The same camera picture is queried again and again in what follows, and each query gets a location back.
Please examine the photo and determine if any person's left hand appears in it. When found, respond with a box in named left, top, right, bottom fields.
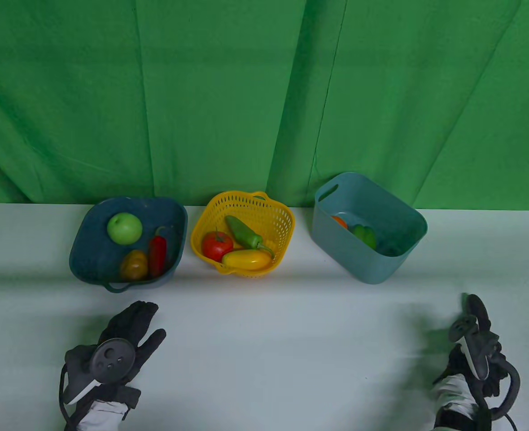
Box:
left=62, top=301, right=167, bottom=422

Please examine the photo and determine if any person's right hand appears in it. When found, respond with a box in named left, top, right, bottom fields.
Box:
left=433, top=343, right=509, bottom=400

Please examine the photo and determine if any purple eggplant object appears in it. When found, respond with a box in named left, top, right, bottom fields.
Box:
left=461, top=294, right=492, bottom=337

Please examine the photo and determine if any yellow brown bell pepper object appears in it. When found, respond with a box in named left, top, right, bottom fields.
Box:
left=119, top=250, right=149, bottom=281

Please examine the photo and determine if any red chili pepper object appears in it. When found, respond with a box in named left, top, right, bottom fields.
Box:
left=149, top=226, right=167, bottom=278

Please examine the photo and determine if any dark blue bowl container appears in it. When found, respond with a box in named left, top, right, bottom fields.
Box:
left=69, top=196, right=188, bottom=293

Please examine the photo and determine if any green apple object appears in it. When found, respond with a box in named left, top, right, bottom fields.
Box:
left=107, top=212, right=143, bottom=245

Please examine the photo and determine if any red tomato object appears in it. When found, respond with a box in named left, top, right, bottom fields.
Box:
left=201, top=230, right=234, bottom=263

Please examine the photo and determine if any green chili pepper object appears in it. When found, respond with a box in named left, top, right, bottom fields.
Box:
left=225, top=215, right=275, bottom=257

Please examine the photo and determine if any teal plastic bin container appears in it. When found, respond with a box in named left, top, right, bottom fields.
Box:
left=311, top=172, right=428, bottom=285

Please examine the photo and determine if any yellow perforated basket container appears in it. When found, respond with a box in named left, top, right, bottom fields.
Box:
left=190, top=191, right=296, bottom=275

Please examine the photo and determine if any green bell pepper object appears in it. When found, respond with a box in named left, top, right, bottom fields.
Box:
left=352, top=224, right=377, bottom=251

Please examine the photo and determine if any person's left forearm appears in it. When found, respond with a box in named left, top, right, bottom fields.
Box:
left=69, top=401, right=128, bottom=431

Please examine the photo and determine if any person's right forearm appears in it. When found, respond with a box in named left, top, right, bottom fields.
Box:
left=433, top=375, right=491, bottom=431

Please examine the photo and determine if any round black glove tracker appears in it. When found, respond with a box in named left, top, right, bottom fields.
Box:
left=62, top=338, right=136, bottom=405
left=448, top=314, right=521, bottom=420

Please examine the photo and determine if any green backdrop cloth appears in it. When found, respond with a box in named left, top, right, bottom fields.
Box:
left=0, top=0, right=529, bottom=211

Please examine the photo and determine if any black forearm strap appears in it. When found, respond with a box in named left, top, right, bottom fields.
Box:
left=434, top=404, right=493, bottom=431

